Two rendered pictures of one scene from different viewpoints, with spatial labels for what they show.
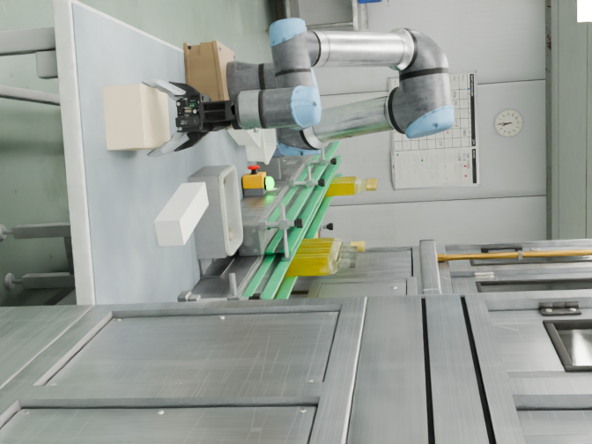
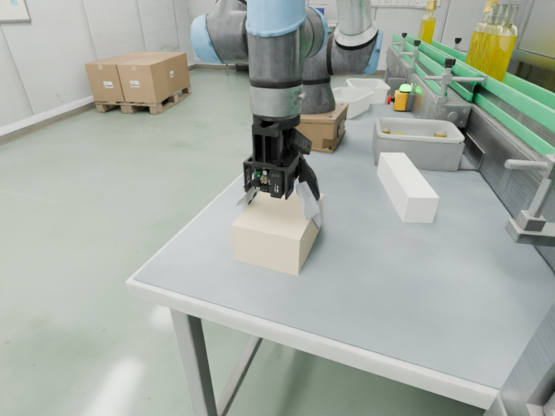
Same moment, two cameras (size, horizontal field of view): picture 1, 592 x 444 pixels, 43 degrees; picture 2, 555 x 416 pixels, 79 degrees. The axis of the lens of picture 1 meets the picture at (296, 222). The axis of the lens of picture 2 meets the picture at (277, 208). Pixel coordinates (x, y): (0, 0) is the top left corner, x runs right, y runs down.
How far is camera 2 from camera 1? 1.00 m
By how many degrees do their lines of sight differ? 32
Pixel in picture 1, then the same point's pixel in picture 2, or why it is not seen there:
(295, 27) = (198, 26)
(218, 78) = not seen: hidden behind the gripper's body
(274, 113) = (274, 63)
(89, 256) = (418, 371)
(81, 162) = (290, 333)
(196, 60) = not seen: hidden behind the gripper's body
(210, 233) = (434, 154)
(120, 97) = (244, 247)
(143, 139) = (290, 238)
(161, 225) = (409, 215)
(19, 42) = (182, 323)
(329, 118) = (345, 14)
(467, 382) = not seen: outside the picture
